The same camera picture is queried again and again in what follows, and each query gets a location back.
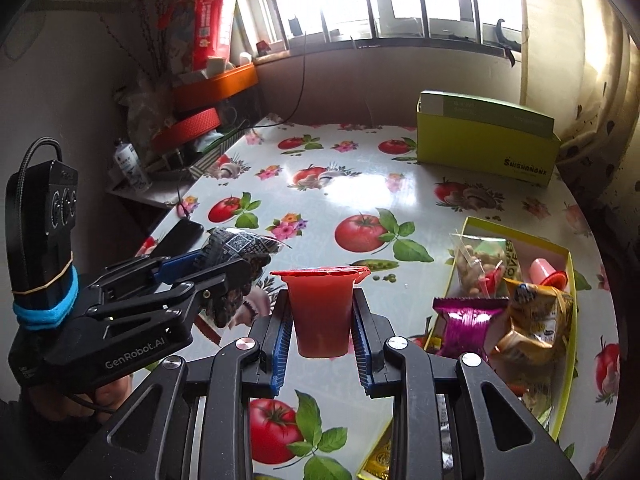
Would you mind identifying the dark patterned snack pack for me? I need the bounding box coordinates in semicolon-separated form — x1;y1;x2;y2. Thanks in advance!
194;228;282;328

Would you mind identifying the purple candy wrapper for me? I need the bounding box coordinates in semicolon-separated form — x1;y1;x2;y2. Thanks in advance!
433;297;509;360

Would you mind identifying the red jelly cup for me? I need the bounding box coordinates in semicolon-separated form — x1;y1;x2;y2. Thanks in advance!
271;266;371;359

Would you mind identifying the gold snack bar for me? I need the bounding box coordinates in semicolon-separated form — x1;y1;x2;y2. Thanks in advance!
357;422;393;480

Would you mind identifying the green snack bag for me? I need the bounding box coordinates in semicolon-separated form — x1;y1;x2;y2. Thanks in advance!
503;240;522;281

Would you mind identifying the left hand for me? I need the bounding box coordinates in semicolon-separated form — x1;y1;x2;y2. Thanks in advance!
26;375;134;422

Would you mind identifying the black remote control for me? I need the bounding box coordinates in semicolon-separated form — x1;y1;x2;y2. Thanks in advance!
150;218;204;258

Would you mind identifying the yellow snack bag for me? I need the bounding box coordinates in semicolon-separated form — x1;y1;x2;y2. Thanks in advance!
492;278;574;366

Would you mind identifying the clear sanitizer bottle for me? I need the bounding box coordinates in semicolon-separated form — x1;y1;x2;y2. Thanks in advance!
114;140;152;193

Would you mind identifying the yellow-green box tray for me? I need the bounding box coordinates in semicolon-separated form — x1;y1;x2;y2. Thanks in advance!
424;217;578;438

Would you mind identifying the red round tin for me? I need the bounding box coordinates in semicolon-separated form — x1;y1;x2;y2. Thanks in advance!
151;107;221;155

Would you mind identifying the floral tomato tablecloth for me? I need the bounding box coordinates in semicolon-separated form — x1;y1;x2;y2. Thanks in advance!
141;122;620;477

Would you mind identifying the clear peanut bag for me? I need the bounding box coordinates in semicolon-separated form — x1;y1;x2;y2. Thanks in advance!
448;233;506;298

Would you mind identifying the pink jelly cup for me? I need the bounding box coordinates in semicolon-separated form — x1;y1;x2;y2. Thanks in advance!
528;258;568;290

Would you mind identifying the orange box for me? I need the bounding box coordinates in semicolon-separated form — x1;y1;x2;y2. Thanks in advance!
172;63;258;113

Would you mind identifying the red carton on shelf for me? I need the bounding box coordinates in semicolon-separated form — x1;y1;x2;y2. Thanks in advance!
166;0;236;76

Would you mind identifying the yellow-green box lid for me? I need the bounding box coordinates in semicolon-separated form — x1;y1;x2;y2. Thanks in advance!
416;90;560;186

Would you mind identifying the heart-patterned curtain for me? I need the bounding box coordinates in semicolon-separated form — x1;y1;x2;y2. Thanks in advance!
521;0;639;204

